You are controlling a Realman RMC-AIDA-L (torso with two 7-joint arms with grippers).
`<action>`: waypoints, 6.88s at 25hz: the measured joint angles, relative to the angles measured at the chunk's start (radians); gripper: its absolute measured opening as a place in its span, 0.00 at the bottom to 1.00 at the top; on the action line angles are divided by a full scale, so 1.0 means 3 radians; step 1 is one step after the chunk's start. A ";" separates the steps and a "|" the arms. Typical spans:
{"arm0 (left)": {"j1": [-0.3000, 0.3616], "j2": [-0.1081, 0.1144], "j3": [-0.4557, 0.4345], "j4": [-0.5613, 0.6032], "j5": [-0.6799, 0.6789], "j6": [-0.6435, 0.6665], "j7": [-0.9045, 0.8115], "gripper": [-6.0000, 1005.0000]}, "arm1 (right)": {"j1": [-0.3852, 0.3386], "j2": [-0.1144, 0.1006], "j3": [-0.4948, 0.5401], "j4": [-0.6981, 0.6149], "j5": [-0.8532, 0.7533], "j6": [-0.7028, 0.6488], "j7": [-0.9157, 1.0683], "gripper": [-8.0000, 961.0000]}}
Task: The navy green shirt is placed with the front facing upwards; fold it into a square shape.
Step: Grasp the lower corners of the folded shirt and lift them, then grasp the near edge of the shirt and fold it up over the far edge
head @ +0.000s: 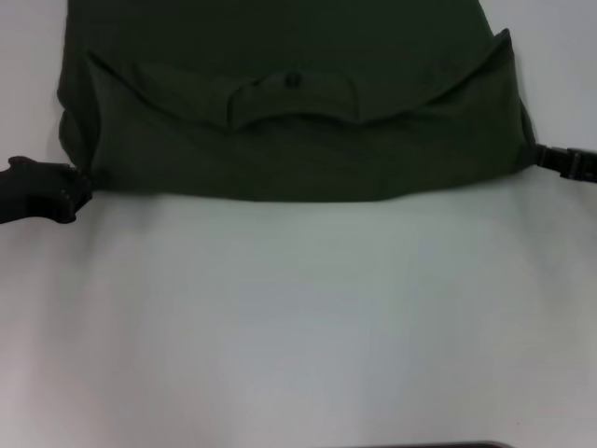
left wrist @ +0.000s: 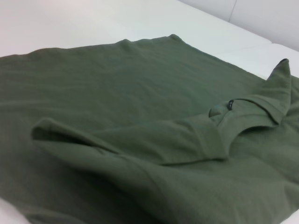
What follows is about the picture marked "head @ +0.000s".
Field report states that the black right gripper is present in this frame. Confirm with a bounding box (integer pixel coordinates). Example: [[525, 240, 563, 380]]
[[533, 145, 597, 183]]

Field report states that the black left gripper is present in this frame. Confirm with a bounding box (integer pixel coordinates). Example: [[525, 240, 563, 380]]
[[0, 155, 94, 226]]

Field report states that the dark green FREE T-shirt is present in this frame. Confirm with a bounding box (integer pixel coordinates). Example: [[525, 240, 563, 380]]
[[55, 0, 537, 203]]

